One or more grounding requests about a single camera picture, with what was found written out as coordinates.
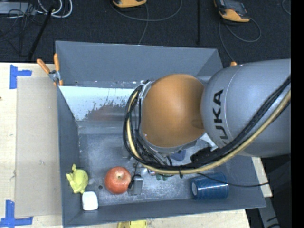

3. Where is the yellow toy rabbit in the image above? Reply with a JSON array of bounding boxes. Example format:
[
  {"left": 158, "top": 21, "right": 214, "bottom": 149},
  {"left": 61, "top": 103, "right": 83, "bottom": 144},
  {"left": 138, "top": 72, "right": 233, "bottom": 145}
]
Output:
[{"left": 66, "top": 163, "right": 89, "bottom": 194}]

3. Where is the brown cardboard board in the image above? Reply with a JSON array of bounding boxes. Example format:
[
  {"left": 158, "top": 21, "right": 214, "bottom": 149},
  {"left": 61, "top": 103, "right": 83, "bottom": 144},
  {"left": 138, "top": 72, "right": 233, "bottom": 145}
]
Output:
[{"left": 14, "top": 76, "right": 63, "bottom": 219}]

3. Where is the black cylinder on white bracket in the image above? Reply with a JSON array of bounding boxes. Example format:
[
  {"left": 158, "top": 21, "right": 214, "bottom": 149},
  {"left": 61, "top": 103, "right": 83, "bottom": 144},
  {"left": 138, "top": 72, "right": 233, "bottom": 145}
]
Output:
[{"left": 190, "top": 137, "right": 219, "bottom": 164}]

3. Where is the red apple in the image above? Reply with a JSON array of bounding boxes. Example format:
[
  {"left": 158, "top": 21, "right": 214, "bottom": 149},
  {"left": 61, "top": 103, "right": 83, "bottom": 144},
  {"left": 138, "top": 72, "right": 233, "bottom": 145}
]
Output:
[{"left": 104, "top": 166, "right": 132, "bottom": 195}]

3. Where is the blue ribbed cup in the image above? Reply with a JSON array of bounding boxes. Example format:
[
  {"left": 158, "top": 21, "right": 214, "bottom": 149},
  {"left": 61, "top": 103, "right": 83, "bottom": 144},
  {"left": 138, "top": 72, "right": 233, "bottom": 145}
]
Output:
[{"left": 190, "top": 172, "right": 229, "bottom": 200}]

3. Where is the white soft block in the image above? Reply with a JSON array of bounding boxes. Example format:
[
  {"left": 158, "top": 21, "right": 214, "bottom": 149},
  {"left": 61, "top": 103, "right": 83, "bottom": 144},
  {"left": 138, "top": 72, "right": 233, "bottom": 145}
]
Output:
[{"left": 81, "top": 191, "right": 99, "bottom": 211}]

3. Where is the small blue rounded object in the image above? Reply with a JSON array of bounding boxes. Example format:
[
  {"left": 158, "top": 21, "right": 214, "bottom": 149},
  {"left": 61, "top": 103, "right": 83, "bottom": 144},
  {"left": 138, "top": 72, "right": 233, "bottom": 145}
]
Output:
[{"left": 170, "top": 150, "right": 187, "bottom": 162}]

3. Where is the grey metal bin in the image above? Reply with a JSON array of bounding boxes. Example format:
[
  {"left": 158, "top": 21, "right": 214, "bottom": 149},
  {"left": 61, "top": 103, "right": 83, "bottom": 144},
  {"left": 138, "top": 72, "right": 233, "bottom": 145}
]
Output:
[{"left": 55, "top": 40, "right": 267, "bottom": 228}]

